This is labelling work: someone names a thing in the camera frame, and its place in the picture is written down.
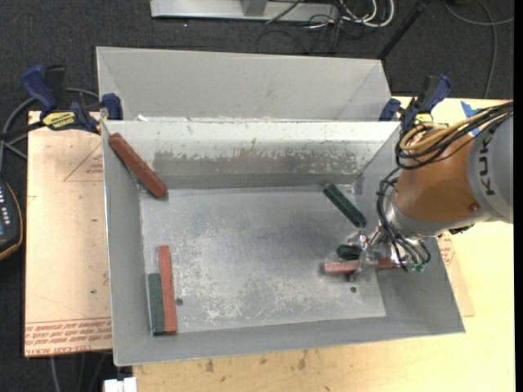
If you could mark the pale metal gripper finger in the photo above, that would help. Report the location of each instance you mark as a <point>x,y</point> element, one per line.
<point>363,271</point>
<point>362,244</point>

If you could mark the brown cardboard board red print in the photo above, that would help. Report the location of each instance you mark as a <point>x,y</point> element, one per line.
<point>65,239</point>

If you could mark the grey metal bin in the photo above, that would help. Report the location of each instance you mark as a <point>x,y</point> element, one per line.
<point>265,235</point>

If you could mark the red-brown block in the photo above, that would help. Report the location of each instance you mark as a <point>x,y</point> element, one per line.
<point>337,267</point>
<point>137,164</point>
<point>167,292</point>

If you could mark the dark green flat block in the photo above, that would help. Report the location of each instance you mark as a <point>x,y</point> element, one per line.
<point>347,252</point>
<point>156,304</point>
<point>345,206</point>

